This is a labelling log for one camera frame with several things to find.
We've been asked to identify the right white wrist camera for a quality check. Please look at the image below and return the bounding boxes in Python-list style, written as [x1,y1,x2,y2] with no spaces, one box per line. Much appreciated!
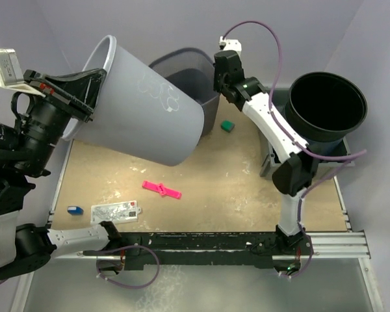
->
[218,36,242,56]

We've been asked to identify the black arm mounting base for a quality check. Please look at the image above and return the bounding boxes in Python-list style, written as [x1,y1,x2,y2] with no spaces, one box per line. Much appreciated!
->
[84,231,313,270]

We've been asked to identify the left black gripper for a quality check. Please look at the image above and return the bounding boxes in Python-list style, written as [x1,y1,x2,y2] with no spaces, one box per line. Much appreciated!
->
[14,68,109,174]

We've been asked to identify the small green block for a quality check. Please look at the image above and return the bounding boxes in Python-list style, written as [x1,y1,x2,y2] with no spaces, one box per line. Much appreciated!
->
[220,120,235,133]

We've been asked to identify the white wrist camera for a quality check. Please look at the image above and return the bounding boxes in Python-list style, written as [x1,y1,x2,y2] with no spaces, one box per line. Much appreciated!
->
[218,36,242,56]
[0,48,24,88]

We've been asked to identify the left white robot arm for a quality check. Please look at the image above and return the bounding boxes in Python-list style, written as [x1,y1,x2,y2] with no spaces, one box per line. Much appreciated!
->
[0,68,121,284]

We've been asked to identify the grey rectangular plastic crate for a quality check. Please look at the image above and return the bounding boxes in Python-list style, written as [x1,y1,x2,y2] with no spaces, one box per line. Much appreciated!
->
[258,88,350,180]

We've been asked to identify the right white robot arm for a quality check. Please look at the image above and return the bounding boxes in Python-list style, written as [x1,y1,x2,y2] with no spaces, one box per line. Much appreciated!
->
[214,50,319,254]

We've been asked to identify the large black round bucket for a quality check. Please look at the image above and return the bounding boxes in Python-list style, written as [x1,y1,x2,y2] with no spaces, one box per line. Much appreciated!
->
[283,71,368,156]

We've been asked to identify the dark grey mesh basket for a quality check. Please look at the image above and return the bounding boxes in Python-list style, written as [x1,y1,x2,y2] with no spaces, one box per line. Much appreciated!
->
[149,47,220,137]

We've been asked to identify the small blue eraser block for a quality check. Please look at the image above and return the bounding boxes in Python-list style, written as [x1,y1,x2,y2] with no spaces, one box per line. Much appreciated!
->
[67,206,84,216]

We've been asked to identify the light grey round bin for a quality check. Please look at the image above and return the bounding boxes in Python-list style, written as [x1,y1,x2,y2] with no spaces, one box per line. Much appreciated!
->
[62,35,204,166]

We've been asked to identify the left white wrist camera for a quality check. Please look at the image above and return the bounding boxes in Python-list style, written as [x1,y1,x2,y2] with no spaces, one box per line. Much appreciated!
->
[0,48,24,88]

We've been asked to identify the aluminium table frame rail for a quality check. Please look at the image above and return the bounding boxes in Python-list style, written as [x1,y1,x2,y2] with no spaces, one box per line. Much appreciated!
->
[9,175,384,312]

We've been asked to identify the white printed card package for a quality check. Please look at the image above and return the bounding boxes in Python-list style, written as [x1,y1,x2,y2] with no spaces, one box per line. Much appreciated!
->
[90,200,142,225]

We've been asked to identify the pink plastic clip tool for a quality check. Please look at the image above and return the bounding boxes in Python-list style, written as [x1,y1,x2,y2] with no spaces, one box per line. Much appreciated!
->
[142,181,182,200]

